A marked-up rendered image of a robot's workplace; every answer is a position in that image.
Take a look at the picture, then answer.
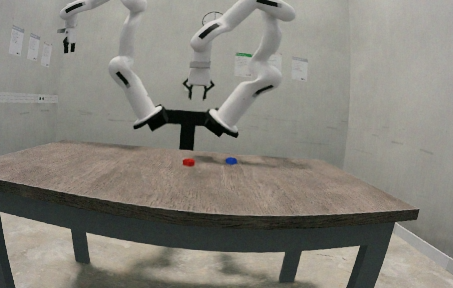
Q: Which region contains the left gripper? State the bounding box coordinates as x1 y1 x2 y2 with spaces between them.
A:
182 67 215 101

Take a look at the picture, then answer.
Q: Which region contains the small red block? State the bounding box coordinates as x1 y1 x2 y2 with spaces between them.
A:
183 158 195 166

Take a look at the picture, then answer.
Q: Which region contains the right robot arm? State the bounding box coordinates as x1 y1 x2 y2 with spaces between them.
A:
57 0 162 125

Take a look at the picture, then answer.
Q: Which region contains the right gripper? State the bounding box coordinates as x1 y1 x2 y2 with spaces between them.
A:
63 27 76 53

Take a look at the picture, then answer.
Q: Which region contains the small blue block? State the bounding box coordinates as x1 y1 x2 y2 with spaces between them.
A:
226 157 237 165

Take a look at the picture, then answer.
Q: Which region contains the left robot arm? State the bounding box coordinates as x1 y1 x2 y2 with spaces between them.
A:
190 0 296 133

